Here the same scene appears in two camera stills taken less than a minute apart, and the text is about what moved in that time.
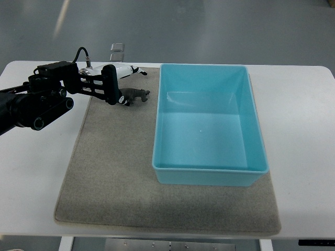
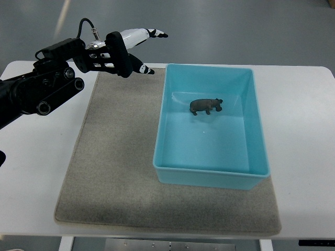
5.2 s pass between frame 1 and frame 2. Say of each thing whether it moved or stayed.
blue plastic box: stayed
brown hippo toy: moved
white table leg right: stayed
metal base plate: stayed
